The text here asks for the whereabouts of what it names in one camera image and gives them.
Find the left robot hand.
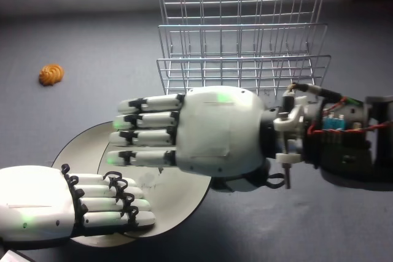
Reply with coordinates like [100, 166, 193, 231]
[0, 164, 157, 249]

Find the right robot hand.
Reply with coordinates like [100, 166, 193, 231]
[107, 85, 286, 193]

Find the orange swirl cookie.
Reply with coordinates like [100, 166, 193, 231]
[39, 63, 66, 87]

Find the chrome wire dish rack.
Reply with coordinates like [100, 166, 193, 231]
[156, 0, 332, 97]

